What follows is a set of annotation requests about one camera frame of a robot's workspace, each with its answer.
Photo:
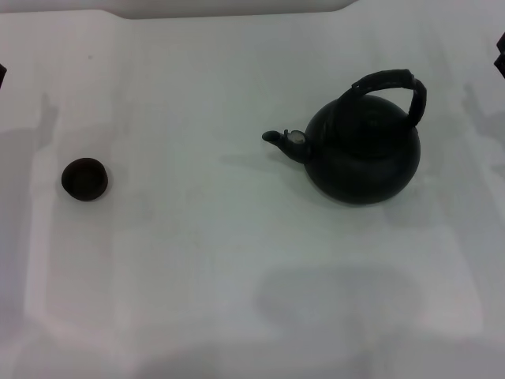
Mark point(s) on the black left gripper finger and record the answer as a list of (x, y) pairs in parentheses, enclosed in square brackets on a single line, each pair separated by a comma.
[(2, 76)]

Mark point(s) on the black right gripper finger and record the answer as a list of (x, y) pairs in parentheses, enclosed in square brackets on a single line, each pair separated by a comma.
[(501, 61)]

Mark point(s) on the dark brown teacup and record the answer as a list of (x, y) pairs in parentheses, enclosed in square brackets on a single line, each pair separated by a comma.
[(84, 179)]

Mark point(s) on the black round teapot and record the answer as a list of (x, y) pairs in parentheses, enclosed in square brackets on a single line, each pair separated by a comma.
[(363, 166)]

